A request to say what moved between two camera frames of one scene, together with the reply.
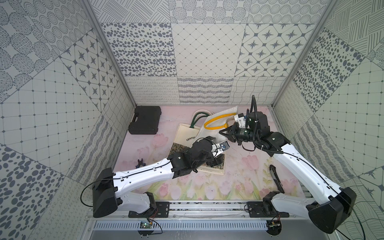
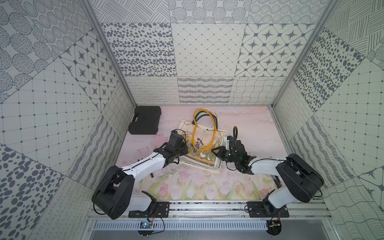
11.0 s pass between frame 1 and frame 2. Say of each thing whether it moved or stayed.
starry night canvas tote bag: moved
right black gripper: moved
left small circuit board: stayed
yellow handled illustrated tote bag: moved
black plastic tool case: stayed
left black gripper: moved
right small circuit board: stayed
